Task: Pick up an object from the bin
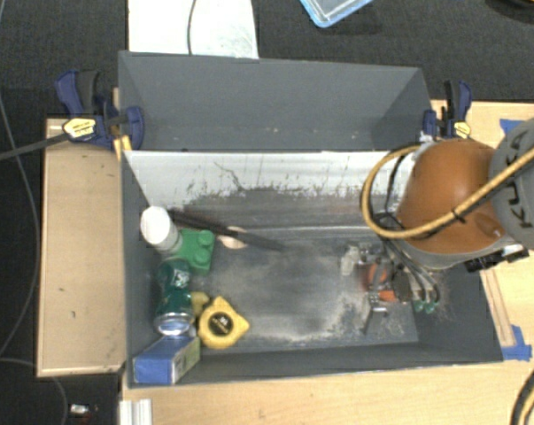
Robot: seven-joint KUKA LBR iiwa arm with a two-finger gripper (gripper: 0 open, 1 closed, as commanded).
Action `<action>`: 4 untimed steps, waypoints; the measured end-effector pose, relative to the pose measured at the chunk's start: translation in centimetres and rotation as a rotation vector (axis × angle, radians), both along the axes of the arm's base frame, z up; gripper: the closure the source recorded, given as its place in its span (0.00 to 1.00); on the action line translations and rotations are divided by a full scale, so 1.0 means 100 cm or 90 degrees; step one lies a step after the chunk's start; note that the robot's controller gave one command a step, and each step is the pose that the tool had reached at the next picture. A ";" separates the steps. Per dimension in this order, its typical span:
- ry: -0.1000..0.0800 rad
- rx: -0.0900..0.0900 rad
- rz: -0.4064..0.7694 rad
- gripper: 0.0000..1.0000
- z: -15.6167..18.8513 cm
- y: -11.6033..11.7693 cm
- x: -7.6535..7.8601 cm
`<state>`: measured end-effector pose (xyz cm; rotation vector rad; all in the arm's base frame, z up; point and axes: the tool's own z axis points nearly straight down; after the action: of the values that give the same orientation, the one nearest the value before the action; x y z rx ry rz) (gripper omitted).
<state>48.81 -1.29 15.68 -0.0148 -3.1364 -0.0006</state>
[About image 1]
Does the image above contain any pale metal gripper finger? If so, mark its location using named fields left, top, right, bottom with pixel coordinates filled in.
left=361, top=293, right=391, bottom=337
left=340, top=243, right=378, bottom=279

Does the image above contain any grey metal bin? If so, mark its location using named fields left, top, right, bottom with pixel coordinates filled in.
left=116, top=50, right=505, bottom=390

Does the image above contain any black brush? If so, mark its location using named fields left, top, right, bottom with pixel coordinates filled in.
left=166, top=208, right=290, bottom=253

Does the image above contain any yellow tape measure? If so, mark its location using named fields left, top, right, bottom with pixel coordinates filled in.
left=197, top=295, right=252, bottom=351

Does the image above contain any green toy brick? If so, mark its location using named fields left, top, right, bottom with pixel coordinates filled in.
left=176, top=228, right=217, bottom=277

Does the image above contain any green drink can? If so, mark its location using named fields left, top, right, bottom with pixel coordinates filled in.
left=152, top=258, right=197, bottom=338

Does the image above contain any blue box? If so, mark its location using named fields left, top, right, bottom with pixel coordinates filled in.
left=132, top=335, right=203, bottom=386

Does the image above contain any pale wood flat board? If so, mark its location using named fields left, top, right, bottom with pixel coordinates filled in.
left=35, top=117, right=129, bottom=378

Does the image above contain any black cylinder on white bracket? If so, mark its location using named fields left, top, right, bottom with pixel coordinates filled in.
left=464, top=243, right=530, bottom=274

